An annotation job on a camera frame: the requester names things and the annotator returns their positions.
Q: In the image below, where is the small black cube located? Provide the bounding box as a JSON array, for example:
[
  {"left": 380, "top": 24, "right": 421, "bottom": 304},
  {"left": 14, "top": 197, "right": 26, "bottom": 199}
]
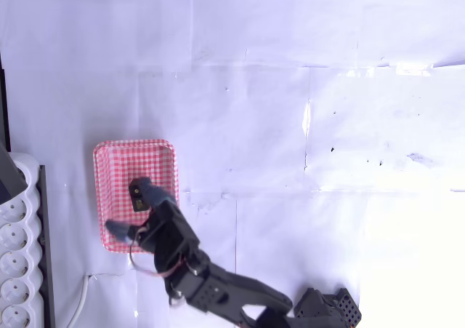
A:
[{"left": 129, "top": 177, "right": 151, "bottom": 213}]

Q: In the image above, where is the red checkered tray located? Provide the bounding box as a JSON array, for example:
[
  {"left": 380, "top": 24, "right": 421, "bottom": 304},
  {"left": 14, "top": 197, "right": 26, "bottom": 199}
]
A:
[{"left": 92, "top": 138, "right": 182, "bottom": 254}]

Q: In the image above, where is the white power strip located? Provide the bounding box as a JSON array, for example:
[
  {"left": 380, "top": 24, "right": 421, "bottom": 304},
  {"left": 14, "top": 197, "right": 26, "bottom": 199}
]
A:
[{"left": 0, "top": 152, "right": 43, "bottom": 328}]

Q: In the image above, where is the dark grey box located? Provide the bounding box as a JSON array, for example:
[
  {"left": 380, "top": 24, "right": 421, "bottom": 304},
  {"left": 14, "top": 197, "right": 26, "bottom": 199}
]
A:
[{"left": 0, "top": 138, "right": 28, "bottom": 206}]

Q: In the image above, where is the white power cable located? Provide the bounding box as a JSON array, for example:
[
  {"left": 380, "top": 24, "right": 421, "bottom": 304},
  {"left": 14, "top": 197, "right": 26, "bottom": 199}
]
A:
[{"left": 66, "top": 272, "right": 97, "bottom": 328}]

